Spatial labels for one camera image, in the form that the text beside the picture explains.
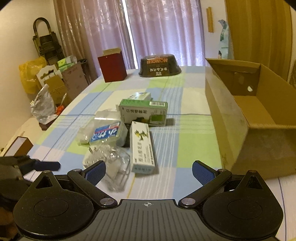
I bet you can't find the clear plastic packaging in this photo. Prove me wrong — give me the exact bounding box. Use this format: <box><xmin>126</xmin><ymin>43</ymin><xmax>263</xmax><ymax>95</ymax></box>
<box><xmin>82</xmin><ymin>145</ymin><xmax>130</xmax><ymax>192</ymax></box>

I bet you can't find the blue white small box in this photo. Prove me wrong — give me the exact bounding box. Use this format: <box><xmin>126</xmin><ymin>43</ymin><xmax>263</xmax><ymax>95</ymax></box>
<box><xmin>89</xmin><ymin>121</ymin><xmax>127</xmax><ymax>147</ymax></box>

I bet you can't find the clear plastic bag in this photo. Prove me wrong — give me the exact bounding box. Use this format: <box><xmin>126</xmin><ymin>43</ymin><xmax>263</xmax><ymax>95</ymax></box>
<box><xmin>76</xmin><ymin>109</ymin><xmax>120</xmax><ymax>146</ymax></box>

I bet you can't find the tall white green box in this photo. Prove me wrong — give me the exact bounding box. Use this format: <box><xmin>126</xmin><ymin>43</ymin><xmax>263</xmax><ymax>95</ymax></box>
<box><xmin>129</xmin><ymin>121</ymin><xmax>155</xmax><ymax>174</ymax></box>

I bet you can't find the green white medicine box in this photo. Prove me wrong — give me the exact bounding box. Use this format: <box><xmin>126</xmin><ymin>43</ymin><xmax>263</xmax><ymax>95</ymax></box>
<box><xmin>119</xmin><ymin>99</ymin><xmax>168</xmax><ymax>126</ymax></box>

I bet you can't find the white green Mecobalamin tablet box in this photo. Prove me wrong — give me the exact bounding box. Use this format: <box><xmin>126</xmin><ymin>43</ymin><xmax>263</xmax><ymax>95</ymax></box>
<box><xmin>127</xmin><ymin>92</ymin><xmax>152</xmax><ymax>100</ymax></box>

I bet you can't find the small brown open box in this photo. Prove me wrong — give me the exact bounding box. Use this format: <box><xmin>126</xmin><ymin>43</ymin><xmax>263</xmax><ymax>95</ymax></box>
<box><xmin>4</xmin><ymin>136</ymin><xmax>33</xmax><ymax>157</ymax></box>

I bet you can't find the plaid tablecloth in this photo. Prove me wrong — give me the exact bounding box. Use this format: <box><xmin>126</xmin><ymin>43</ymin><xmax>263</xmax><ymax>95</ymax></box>
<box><xmin>23</xmin><ymin>66</ymin><xmax>232</xmax><ymax>204</ymax></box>

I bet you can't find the crumpled silver foil bag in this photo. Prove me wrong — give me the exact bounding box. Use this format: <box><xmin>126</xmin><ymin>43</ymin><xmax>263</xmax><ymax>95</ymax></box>
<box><xmin>30</xmin><ymin>84</ymin><xmax>58</xmax><ymax>125</ymax></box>

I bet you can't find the large brown cardboard box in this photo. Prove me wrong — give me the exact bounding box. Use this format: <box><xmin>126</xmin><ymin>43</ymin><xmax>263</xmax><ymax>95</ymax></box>
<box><xmin>205</xmin><ymin>59</ymin><xmax>295</xmax><ymax>179</ymax></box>

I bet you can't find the brown cardboard boxes pile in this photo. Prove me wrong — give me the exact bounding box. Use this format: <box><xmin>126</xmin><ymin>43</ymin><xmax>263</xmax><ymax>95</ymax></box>
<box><xmin>37</xmin><ymin>55</ymin><xmax>89</xmax><ymax>107</ymax></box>

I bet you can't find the yellow plastic bag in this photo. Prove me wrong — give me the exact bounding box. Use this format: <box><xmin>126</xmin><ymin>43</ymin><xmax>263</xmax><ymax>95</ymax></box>
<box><xmin>18</xmin><ymin>56</ymin><xmax>47</xmax><ymax>95</ymax></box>

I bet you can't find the black folding hand cart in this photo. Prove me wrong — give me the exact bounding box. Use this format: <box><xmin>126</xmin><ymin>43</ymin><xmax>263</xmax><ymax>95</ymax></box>
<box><xmin>33</xmin><ymin>17</ymin><xmax>65</xmax><ymax>65</ymax></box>

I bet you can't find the dark red paper box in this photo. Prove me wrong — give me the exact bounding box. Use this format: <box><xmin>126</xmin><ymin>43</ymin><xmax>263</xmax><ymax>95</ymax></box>
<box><xmin>98</xmin><ymin>48</ymin><xmax>127</xmax><ymax>83</ymax></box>

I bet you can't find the green white standing bag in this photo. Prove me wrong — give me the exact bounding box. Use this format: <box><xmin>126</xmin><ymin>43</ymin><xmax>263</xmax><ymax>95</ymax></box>
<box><xmin>218</xmin><ymin>19</ymin><xmax>234</xmax><ymax>59</ymax></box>

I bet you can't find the black Honglu food container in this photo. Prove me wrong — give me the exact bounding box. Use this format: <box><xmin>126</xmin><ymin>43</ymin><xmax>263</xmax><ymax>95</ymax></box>
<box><xmin>138</xmin><ymin>54</ymin><xmax>182</xmax><ymax>77</ymax></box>

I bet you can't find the pink sheer curtain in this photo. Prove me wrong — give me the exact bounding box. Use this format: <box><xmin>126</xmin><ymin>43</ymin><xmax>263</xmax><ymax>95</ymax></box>
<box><xmin>53</xmin><ymin>1</ymin><xmax>205</xmax><ymax>80</ymax></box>

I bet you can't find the golden brown curtain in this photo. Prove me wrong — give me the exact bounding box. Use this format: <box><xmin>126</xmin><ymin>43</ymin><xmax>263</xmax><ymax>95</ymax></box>
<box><xmin>225</xmin><ymin>0</ymin><xmax>292</xmax><ymax>80</ymax></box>

